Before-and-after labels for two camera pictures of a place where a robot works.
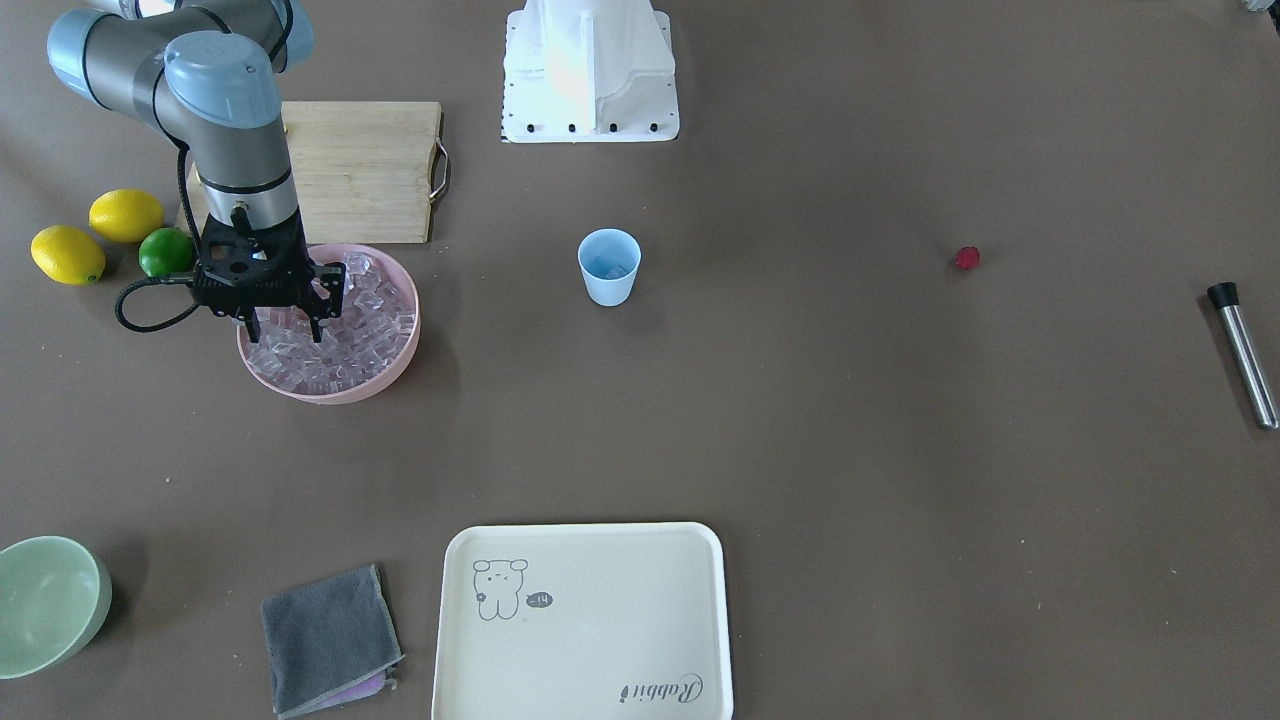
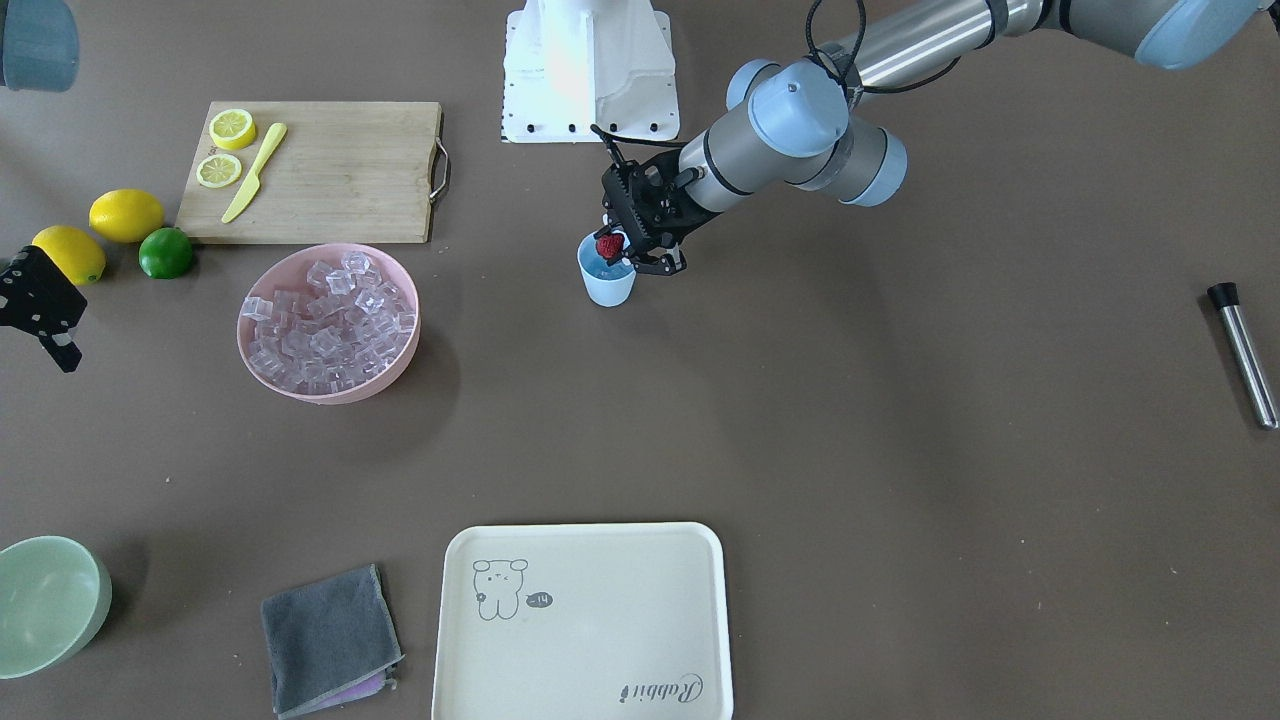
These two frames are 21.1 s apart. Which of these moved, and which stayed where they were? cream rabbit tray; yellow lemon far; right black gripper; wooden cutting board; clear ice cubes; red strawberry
Moved: red strawberry; right black gripper
Stayed: clear ice cubes; yellow lemon far; wooden cutting board; cream rabbit tray
